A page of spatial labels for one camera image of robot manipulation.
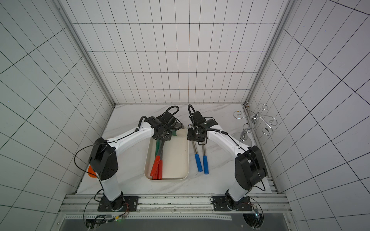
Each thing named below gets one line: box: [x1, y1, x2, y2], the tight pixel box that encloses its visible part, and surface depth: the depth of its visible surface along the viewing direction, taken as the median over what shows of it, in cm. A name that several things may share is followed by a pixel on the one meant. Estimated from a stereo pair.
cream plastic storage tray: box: [144, 126, 190, 181], surface depth 89 cm
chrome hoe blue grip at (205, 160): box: [202, 144, 210, 175], surface depth 89 cm
